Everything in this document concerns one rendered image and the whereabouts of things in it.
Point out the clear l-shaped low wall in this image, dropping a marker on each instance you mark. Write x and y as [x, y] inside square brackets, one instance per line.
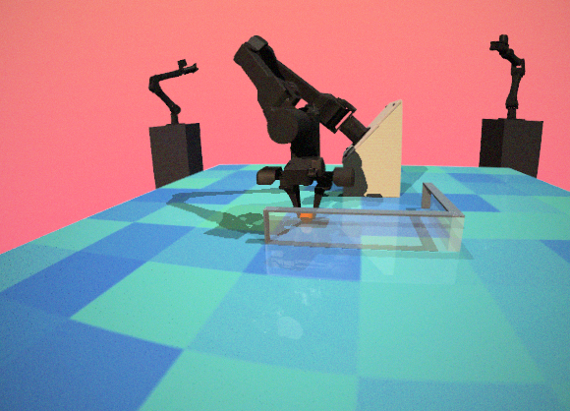
[384, 232]

